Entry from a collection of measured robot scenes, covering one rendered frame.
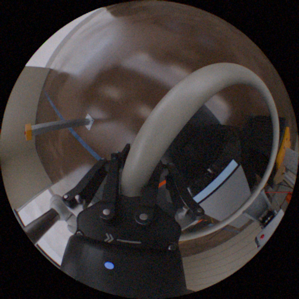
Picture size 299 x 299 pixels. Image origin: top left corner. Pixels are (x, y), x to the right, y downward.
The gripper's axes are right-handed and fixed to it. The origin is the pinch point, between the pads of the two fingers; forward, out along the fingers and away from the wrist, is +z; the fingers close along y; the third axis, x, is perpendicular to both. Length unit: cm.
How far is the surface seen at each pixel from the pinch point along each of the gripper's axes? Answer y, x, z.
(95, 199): -35, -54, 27
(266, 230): 68, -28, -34
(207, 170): 33.6, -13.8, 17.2
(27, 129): -110, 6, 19
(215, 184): 36.2, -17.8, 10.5
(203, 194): 31.9, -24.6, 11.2
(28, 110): -600, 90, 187
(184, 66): 42, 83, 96
